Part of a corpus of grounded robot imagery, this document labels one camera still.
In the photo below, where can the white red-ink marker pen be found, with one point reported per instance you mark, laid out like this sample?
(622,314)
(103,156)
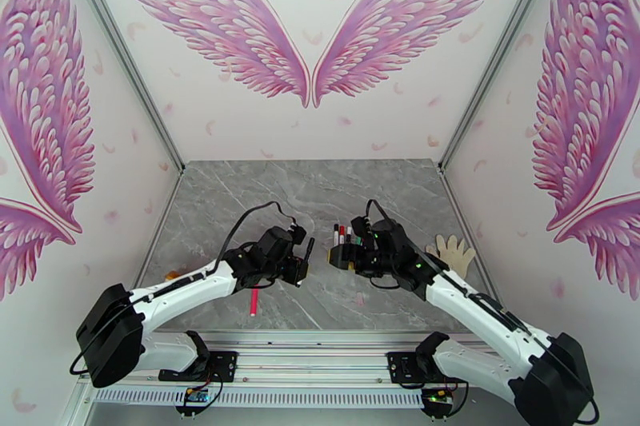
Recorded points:
(342,236)

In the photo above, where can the white black-ink marker pen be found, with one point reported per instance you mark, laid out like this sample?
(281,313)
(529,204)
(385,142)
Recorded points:
(336,235)
(310,247)

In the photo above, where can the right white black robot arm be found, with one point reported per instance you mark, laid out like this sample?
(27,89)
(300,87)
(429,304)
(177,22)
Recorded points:
(475,304)

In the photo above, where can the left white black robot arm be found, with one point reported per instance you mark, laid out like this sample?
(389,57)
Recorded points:
(175,295)

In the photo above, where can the cream work glove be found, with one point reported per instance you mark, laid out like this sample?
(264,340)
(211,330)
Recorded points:
(452,252)

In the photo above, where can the white bottle orange lid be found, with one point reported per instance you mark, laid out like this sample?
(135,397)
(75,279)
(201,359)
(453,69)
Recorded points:
(173,275)

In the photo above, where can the white perforated strip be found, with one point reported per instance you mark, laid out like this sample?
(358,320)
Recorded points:
(300,397)

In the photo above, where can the right small circuit board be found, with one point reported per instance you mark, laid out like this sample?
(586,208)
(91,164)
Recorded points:
(437,397)

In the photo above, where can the small circuit board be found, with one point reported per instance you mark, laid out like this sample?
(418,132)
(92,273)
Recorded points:
(196,395)
(437,397)

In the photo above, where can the left small circuit board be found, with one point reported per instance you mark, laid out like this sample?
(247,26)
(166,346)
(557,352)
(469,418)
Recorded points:
(196,395)

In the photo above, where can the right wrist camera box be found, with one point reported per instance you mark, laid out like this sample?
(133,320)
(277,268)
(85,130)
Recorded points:
(360,227)

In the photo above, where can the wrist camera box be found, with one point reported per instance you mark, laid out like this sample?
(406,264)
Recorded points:
(298,235)
(360,227)

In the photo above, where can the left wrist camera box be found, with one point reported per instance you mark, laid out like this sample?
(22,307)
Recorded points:
(298,235)

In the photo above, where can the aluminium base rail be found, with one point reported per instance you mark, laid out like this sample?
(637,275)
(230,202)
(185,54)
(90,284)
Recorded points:
(310,354)

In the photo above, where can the aluminium table edge rail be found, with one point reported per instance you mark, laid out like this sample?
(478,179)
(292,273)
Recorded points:
(173,195)
(450,195)

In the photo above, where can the aluminium corner post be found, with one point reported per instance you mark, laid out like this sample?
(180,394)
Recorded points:
(125,60)
(498,60)

